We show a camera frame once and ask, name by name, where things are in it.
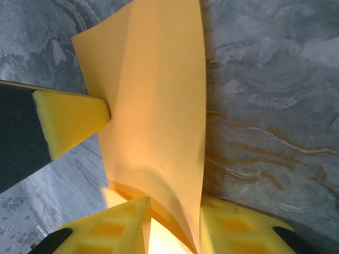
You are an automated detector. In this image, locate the orange paper sheet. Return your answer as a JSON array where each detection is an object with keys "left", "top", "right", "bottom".
[{"left": 71, "top": 0, "right": 208, "bottom": 254}]

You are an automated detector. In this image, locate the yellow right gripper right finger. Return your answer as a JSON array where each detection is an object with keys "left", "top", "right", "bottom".
[{"left": 200, "top": 196, "right": 318, "bottom": 254}]

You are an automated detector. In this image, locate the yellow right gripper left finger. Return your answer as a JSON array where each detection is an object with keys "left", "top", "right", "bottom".
[{"left": 28, "top": 196, "right": 152, "bottom": 254}]

